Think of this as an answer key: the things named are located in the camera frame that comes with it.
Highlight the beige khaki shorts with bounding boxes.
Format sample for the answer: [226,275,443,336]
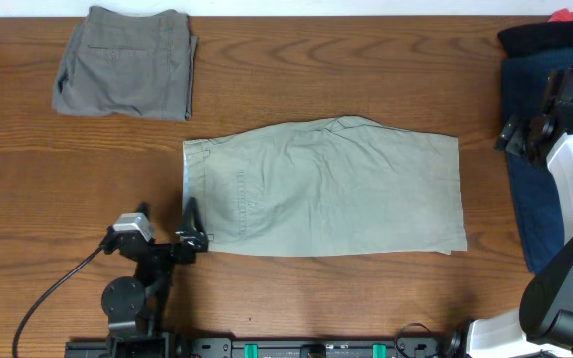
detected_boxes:
[183,116,467,257]

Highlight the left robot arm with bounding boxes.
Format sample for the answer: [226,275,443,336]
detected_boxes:
[101,197,209,346]

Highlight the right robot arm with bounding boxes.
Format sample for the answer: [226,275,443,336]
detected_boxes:
[457,113,573,357]

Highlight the navy blue garment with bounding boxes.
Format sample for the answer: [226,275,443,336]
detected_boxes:
[501,48,573,273]

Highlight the black folded garment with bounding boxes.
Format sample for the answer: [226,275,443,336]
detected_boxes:
[497,21,573,58]

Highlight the folded grey shorts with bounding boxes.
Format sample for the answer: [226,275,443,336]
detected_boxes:
[52,6,198,121]

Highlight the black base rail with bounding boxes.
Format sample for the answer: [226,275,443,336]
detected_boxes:
[64,324,466,358]

